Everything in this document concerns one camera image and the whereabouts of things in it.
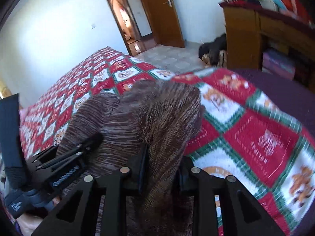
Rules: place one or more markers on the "brown knitted sun sweater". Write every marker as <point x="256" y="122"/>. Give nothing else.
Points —
<point x="165" y="115"/>

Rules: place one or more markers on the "brown wooden desk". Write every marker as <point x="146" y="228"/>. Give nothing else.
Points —
<point x="248" y="30"/>

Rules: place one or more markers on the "black clothes on floor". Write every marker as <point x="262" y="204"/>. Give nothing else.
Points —
<point x="209" y="52"/>

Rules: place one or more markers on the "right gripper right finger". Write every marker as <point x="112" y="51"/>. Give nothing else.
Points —
<point x="241" y="213"/>

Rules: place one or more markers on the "person's left hand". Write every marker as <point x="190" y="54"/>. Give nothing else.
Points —
<point x="27" y="224"/>

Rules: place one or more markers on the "red green patchwork bedspread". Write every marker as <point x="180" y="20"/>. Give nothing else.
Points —
<point x="243" y="133"/>

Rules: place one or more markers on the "purple boxes under desk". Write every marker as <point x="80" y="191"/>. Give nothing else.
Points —
<point x="277" y="63"/>

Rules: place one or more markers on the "brown wooden door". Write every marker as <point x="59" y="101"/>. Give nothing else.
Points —
<point x="164" y="22"/>

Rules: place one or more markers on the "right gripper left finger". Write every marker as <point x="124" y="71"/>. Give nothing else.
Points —
<point x="98" y="205"/>

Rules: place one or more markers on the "red gift bag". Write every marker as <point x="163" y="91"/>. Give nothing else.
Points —
<point x="300" y="11"/>

